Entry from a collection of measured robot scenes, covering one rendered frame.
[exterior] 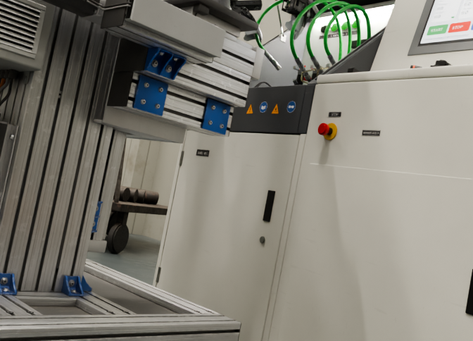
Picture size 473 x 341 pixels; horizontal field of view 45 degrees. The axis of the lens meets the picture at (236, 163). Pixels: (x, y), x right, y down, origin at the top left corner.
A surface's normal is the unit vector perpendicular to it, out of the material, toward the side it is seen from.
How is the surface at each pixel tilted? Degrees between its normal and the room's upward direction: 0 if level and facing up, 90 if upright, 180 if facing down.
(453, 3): 76
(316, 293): 90
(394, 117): 90
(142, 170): 90
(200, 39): 90
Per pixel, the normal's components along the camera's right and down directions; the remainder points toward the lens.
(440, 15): -0.70, -0.41
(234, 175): -0.77, -0.18
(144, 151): 0.69, 0.09
